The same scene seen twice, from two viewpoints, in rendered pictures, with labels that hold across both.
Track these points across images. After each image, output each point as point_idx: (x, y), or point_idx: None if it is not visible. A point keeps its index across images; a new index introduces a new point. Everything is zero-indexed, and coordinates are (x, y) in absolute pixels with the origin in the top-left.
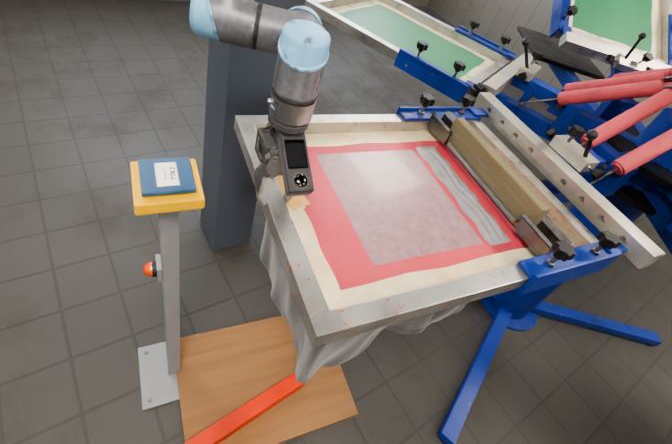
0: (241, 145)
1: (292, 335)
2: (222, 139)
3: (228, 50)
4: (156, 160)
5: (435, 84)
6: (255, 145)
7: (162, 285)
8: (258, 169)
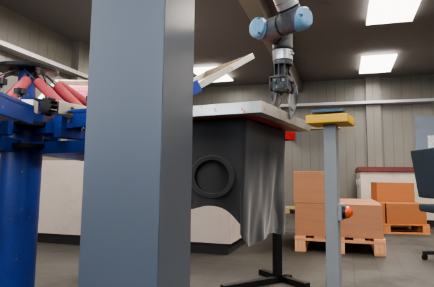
0: (270, 112)
1: (270, 233)
2: (190, 219)
3: (191, 81)
4: (332, 108)
5: (20, 115)
6: (288, 86)
7: (339, 244)
8: (296, 89)
